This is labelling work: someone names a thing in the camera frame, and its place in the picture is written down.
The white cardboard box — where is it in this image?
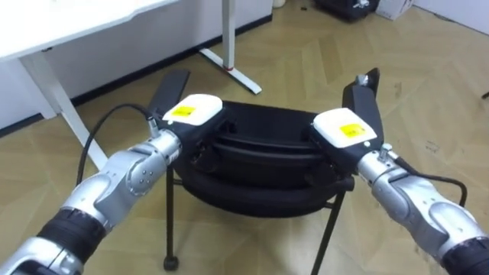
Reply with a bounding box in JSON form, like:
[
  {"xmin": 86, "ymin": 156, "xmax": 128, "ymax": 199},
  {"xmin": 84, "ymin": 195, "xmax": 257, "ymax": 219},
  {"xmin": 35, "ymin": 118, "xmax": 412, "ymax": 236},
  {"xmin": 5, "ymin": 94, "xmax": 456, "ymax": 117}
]
[{"xmin": 374, "ymin": 0, "xmax": 415, "ymax": 21}]

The black case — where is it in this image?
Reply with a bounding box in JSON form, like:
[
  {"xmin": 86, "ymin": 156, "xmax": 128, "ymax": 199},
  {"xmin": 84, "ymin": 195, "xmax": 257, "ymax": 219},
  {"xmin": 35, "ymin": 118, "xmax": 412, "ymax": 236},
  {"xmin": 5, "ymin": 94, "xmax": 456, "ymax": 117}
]
[{"xmin": 313, "ymin": 0, "xmax": 381, "ymax": 22}]

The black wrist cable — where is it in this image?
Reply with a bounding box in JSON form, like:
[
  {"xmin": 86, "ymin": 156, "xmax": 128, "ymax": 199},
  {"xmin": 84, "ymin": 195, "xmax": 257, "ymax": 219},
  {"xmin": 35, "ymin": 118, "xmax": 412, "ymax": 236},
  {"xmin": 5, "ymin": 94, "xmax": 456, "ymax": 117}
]
[
  {"xmin": 377, "ymin": 142, "xmax": 469, "ymax": 208},
  {"xmin": 76, "ymin": 103, "xmax": 160, "ymax": 187}
]

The black chair with armrests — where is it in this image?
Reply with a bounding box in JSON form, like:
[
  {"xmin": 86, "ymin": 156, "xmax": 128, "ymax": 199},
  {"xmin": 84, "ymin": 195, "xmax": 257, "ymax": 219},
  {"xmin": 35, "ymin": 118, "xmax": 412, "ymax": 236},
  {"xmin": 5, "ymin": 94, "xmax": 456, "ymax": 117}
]
[{"xmin": 147, "ymin": 67, "xmax": 385, "ymax": 275}]

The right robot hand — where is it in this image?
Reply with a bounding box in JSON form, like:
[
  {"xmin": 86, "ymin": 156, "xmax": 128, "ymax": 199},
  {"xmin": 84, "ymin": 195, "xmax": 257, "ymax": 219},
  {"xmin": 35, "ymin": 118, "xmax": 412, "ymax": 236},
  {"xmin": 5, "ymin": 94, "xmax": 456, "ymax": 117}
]
[{"xmin": 304, "ymin": 107, "xmax": 385, "ymax": 177}]

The white desk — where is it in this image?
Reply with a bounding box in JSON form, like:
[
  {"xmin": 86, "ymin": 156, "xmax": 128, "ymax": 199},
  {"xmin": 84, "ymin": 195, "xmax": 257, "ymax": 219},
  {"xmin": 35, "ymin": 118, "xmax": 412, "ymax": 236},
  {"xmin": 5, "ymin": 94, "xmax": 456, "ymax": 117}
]
[{"xmin": 0, "ymin": 0, "xmax": 264, "ymax": 171}]

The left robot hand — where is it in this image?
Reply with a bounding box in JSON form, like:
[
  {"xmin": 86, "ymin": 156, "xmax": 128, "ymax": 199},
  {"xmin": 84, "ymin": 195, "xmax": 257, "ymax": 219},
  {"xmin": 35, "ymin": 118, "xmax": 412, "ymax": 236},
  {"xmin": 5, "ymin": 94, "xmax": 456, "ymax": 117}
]
[{"xmin": 161, "ymin": 93, "xmax": 227, "ymax": 155}]

